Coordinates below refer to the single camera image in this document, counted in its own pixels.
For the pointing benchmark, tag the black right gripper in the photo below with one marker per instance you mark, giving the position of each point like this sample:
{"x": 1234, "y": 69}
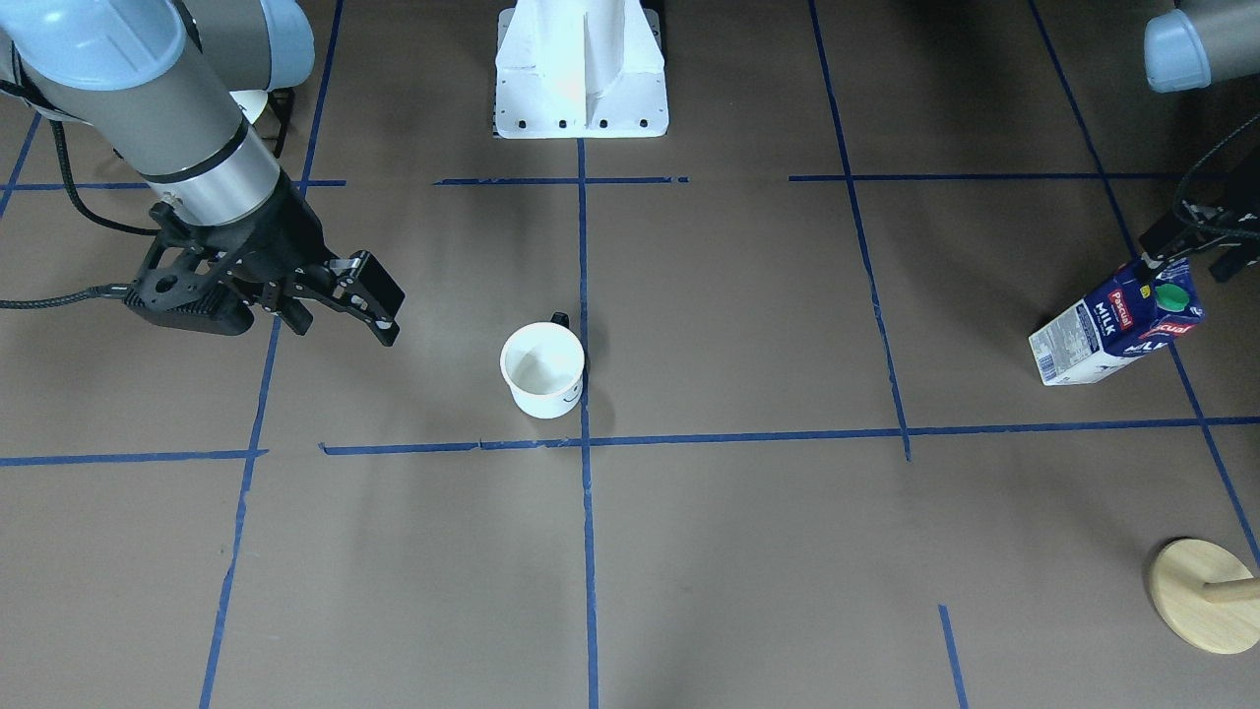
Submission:
{"x": 286, "y": 232}

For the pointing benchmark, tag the white ribbed mug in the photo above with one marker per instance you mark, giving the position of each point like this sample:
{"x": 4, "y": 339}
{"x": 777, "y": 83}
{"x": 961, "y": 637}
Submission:
{"x": 252, "y": 103}

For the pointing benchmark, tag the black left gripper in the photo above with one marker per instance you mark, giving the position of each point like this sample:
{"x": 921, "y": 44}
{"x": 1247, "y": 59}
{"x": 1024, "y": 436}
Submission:
{"x": 1173, "y": 235}

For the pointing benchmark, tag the black mug rack tray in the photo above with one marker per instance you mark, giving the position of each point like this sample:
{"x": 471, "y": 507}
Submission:
{"x": 279, "y": 108}

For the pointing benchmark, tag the blue white milk carton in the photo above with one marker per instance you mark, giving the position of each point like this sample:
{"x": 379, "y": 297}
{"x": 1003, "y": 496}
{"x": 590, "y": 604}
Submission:
{"x": 1126, "y": 317}

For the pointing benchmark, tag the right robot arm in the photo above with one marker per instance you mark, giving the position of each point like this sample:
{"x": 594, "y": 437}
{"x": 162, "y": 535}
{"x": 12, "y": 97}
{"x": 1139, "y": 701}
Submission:
{"x": 157, "y": 79}

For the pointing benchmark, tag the wooden mug tree stand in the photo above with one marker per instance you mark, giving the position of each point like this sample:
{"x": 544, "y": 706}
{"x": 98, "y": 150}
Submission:
{"x": 1206, "y": 596}

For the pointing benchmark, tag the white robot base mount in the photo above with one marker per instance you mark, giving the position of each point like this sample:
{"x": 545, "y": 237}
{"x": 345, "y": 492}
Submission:
{"x": 581, "y": 70}

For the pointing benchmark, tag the white smiley mug black handle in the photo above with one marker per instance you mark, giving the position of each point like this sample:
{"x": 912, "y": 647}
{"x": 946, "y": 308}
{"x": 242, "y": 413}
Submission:
{"x": 544, "y": 365}

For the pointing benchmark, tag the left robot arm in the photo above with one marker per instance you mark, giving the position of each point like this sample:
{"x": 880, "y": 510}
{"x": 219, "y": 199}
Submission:
{"x": 1195, "y": 45}

